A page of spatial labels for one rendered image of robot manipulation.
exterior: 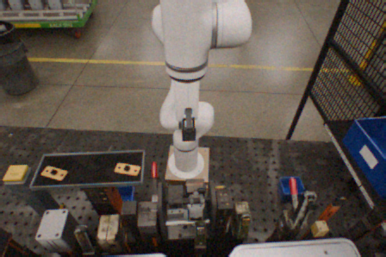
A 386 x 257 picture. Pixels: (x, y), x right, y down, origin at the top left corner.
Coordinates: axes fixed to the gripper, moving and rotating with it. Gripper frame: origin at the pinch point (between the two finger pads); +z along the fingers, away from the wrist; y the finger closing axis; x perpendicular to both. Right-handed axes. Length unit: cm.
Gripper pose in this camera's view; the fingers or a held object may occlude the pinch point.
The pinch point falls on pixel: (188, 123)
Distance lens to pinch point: 62.5
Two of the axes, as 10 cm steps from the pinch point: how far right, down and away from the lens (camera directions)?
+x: 10.0, -0.4, 0.4
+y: 0.6, 7.3, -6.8
